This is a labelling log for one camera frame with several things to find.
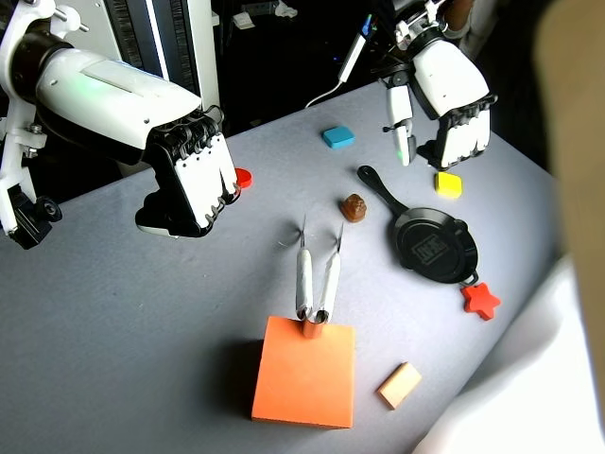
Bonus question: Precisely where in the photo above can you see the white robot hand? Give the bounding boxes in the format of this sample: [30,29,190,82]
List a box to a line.
[380,27,498,172]
[35,45,241,239]

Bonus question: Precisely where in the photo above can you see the metal tongs with taped handles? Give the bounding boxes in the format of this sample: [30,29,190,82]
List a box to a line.
[278,215,344,340]

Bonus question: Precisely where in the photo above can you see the small black frying pan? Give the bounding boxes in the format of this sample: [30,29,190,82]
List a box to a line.
[356,164,479,288]

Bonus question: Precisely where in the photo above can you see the person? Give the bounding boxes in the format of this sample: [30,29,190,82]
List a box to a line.
[441,0,500,61]

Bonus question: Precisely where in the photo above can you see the white power strip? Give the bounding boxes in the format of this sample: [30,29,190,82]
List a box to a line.
[337,13,374,84]

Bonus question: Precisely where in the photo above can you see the yellow square block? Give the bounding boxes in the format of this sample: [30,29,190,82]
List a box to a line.
[433,170,464,200]

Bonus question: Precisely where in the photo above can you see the blue rounded block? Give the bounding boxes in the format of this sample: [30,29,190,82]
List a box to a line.
[321,125,356,150]

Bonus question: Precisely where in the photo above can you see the beige blurred panel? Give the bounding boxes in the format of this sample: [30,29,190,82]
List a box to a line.
[533,0,605,417]

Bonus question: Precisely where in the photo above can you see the grey table cloth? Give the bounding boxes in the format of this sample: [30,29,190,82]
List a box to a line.
[0,79,568,454]

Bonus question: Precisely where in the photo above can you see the red star block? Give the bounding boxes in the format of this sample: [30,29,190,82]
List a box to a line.
[460,282,502,322]

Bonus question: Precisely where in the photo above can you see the white fabric sheet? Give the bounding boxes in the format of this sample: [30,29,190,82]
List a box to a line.
[410,254,605,454]

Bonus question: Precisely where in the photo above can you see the tan wooden rectangular block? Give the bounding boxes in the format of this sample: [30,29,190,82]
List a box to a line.
[376,361,424,410]

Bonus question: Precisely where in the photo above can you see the large orange foam block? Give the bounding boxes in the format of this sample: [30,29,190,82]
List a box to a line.
[251,315,356,430]

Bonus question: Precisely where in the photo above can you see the white and black cabinet frame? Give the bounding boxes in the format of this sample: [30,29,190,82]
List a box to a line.
[101,0,221,114]

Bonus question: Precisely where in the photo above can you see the white power cable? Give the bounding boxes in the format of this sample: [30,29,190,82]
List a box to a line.
[304,79,344,109]

